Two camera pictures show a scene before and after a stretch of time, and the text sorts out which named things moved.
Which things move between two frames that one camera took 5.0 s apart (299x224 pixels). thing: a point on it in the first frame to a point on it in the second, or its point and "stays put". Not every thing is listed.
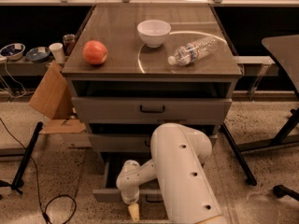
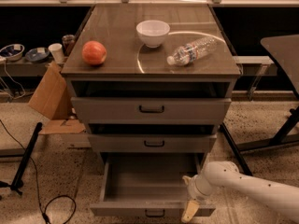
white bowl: [153, 32] stays put
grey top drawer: [152, 110] stays put
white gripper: [130, 199] to [193, 187]
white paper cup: [57, 49] stays put
